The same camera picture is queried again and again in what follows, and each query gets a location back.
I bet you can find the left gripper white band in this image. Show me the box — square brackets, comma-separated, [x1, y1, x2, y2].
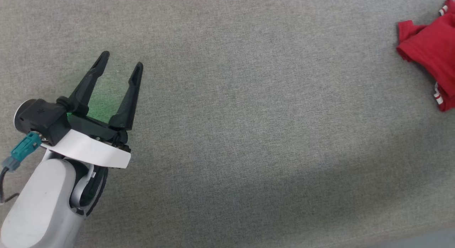
[41, 50, 144, 169]

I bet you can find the red basketball jersey garment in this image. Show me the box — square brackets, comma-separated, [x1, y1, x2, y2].
[396, 0, 455, 113]

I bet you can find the grey fabric sofa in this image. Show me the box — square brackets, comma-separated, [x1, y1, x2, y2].
[0, 0, 455, 248]

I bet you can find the teal left camera connector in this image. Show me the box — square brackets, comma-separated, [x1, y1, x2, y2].
[1, 131, 43, 172]

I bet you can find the thin black left camera cable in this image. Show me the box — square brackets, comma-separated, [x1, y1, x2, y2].
[0, 166, 20, 206]

